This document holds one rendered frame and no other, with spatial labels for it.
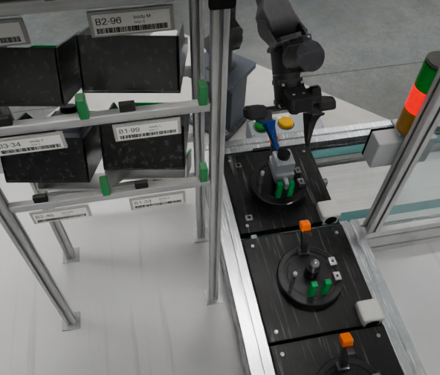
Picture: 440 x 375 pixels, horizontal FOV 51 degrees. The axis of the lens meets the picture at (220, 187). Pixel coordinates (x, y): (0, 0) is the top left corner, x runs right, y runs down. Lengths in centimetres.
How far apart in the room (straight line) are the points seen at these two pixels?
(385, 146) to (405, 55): 249
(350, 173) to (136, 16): 90
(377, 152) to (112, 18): 60
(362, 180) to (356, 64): 198
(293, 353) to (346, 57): 252
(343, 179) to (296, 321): 45
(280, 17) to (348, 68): 222
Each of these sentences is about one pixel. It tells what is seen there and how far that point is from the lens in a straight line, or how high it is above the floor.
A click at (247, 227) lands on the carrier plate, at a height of 97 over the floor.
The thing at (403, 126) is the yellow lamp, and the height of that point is 128.
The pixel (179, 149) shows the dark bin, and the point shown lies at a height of 134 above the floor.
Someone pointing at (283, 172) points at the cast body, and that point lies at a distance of 108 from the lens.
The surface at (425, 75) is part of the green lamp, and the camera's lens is 86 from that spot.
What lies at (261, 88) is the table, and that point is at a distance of 158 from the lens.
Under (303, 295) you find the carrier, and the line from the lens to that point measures 100.
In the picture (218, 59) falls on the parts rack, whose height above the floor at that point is 154.
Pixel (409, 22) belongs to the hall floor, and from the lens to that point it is 374.
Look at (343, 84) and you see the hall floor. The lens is 304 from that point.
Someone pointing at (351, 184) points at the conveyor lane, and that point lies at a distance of 128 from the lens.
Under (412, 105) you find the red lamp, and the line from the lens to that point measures 90.
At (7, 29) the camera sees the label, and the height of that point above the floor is 161.
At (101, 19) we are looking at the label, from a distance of 52.
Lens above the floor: 188
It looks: 53 degrees down
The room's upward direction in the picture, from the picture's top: 2 degrees clockwise
